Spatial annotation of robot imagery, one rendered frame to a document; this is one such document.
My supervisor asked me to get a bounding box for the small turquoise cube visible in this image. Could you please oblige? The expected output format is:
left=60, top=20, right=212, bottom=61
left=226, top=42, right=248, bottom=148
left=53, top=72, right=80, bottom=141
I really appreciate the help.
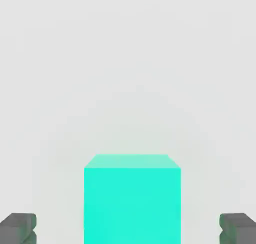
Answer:
left=83, top=153, right=182, bottom=244

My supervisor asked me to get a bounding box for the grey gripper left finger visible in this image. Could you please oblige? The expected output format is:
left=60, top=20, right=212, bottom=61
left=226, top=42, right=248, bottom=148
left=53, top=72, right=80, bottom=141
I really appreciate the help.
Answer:
left=0, top=213, right=38, bottom=244

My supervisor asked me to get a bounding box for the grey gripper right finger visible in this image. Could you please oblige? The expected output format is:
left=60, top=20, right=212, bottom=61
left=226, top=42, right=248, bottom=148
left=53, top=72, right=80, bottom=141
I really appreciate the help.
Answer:
left=219, top=212, right=256, bottom=244

